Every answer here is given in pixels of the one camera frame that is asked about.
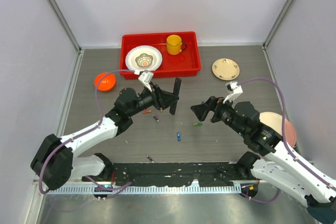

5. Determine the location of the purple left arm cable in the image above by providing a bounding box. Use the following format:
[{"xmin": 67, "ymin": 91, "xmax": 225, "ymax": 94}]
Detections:
[{"xmin": 38, "ymin": 69, "xmax": 137, "ymax": 201}]

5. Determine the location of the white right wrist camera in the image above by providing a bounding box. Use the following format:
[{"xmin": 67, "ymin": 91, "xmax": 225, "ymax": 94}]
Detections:
[{"xmin": 223, "ymin": 81, "xmax": 243, "ymax": 103}]

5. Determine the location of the dark battery near base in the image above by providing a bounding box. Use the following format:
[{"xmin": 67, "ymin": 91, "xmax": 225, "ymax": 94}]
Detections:
[{"xmin": 146, "ymin": 156, "xmax": 154, "ymax": 163}]

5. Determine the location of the yellow mug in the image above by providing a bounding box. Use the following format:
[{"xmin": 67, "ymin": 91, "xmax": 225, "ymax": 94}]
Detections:
[{"xmin": 166, "ymin": 35, "xmax": 187, "ymax": 55}]

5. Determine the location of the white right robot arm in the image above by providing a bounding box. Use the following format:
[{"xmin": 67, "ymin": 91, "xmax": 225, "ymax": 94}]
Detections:
[{"xmin": 191, "ymin": 97, "xmax": 335, "ymax": 223}]

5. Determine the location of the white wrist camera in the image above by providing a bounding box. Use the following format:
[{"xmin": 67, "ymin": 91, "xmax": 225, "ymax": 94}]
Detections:
[
  {"xmin": 134, "ymin": 70, "xmax": 154, "ymax": 92},
  {"xmin": 223, "ymin": 81, "xmax": 243, "ymax": 103}
]

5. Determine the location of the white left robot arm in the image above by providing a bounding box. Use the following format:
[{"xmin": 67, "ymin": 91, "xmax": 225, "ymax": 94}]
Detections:
[{"xmin": 30, "ymin": 78, "xmax": 182, "ymax": 194}]

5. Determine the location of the pink plate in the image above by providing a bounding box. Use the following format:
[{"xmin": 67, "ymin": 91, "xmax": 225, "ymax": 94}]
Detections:
[{"xmin": 259, "ymin": 112, "xmax": 297, "ymax": 147}]

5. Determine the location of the small patterned bowl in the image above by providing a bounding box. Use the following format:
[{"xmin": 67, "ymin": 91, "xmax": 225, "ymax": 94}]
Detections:
[{"xmin": 135, "ymin": 53, "xmax": 153, "ymax": 68}]

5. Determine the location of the black remote control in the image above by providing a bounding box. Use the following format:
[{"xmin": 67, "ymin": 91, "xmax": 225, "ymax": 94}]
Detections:
[{"xmin": 169, "ymin": 78, "xmax": 182, "ymax": 115}]

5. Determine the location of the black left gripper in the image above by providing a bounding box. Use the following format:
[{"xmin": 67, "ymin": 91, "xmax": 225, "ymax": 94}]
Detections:
[{"xmin": 128, "ymin": 81, "xmax": 178, "ymax": 117}]

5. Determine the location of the white paper plate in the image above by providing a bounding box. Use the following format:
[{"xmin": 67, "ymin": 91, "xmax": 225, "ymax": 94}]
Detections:
[{"xmin": 125, "ymin": 45, "xmax": 163, "ymax": 71}]

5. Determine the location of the white slotted cable duct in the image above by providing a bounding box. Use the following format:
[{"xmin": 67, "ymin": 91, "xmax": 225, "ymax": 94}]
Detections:
[{"xmin": 49, "ymin": 182, "xmax": 242, "ymax": 197}]

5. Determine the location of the orange plastic bowl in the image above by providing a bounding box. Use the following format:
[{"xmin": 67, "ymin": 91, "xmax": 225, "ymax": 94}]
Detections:
[{"xmin": 94, "ymin": 72, "xmax": 116, "ymax": 92}]

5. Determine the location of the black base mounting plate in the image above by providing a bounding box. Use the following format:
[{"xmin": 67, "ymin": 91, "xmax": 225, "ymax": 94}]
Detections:
[{"xmin": 93, "ymin": 162, "xmax": 256, "ymax": 187}]

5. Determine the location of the red plastic tray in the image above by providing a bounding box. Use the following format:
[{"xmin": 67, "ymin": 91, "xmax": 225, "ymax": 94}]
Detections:
[{"xmin": 119, "ymin": 31, "xmax": 202, "ymax": 79}]

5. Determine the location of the beige floral plate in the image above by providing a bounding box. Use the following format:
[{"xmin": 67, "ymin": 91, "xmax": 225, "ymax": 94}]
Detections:
[{"xmin": 212, "ymin": 58, "xmax": 240, "ymax": 81}]

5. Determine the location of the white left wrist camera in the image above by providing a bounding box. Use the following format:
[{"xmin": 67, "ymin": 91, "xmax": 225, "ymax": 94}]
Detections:
[{"xmin": 134, "ymin": 70, "xmax": 154, "ymax": 92}]

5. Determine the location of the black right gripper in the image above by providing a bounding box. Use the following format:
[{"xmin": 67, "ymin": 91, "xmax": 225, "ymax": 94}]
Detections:
[{"xmin": 191, "ymin": 93, "xmax": 247, "ymax": 136}]

